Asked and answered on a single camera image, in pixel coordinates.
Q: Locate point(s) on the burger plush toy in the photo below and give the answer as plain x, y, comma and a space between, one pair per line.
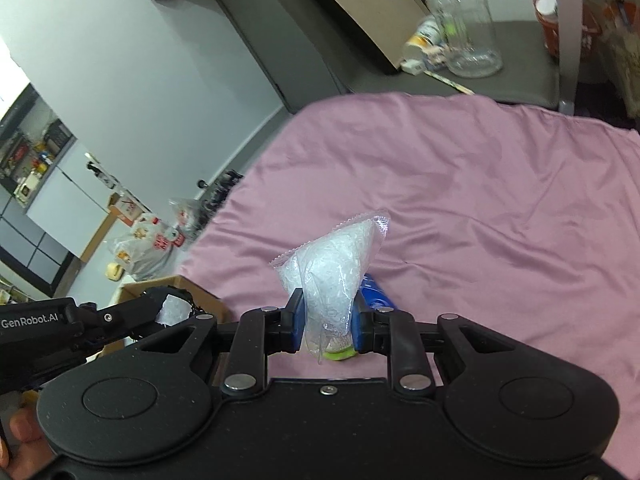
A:
339, 349

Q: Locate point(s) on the person's left hand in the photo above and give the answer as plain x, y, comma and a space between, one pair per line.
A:
33, 451

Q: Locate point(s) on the white yellow cup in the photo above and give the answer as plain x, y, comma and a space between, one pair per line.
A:
426, 45

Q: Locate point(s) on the white charger adapter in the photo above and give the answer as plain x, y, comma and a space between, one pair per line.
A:
412, 67

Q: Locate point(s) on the large clear plastic jar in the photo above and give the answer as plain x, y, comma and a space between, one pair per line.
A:
469, 35

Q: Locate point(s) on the pink bed sheet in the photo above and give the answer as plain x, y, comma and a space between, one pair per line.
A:
520, 219

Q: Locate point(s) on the brown cardboard box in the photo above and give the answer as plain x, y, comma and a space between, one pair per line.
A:
179, 299

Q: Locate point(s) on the clear bag white filling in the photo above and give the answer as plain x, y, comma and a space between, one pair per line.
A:
330, 269

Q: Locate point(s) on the clear bag with items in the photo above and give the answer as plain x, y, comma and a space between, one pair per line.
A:
189, 215

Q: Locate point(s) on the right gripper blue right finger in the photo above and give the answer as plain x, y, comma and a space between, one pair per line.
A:
362, 331

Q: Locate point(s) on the black framed board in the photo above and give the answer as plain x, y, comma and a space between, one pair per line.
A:
375, 29

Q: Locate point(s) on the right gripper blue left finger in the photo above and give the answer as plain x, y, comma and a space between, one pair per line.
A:
294, 321

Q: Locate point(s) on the white plastic shopping bag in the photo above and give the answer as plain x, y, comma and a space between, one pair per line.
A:
146, 247

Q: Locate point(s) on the orange white carton box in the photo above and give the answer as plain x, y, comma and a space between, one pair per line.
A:
125, 207

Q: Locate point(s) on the yellow slipper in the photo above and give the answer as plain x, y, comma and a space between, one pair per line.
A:
114, 271

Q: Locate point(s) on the blue tissue pack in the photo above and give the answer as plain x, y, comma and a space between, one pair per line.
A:
373, 294

